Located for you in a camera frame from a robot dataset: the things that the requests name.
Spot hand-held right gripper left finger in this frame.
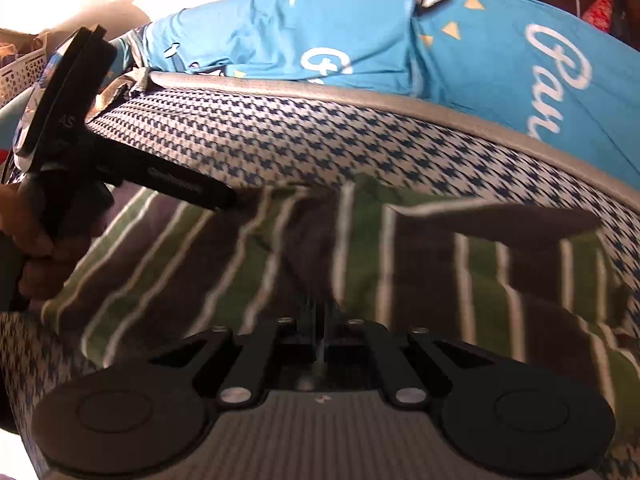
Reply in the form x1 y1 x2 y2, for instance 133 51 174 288
149 304 322 408

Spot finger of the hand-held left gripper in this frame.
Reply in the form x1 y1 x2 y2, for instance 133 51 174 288
85 125 239 212

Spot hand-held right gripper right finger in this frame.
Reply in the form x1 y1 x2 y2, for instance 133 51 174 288
324 304 492 407

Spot green brown striped t-shirt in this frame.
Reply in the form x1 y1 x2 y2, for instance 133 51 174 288
42 174 640 461

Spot person's left hand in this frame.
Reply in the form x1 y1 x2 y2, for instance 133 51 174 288
0 182 81 303

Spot white lattice basket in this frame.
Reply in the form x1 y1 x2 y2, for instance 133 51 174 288
0 27 52 107

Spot houndstooth bed mat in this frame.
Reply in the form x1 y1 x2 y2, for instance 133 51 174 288
0 71 640 480

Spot blue pillow with star print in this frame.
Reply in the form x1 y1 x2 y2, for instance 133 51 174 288
132 0 426 98

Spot blue pillow with script print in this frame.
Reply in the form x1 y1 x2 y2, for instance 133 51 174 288
407 0 640 177

